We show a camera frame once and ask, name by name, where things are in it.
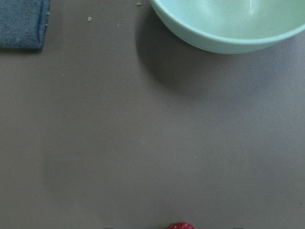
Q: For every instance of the red strawberry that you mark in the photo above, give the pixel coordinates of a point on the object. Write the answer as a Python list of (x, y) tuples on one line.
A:
[(181, 225)]

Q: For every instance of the mint green bowl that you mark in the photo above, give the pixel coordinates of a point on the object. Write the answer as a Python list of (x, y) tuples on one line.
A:
[(232, 26)]

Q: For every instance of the grey folded cloth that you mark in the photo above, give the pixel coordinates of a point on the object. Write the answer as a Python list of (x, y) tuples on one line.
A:
[(23, 23)]

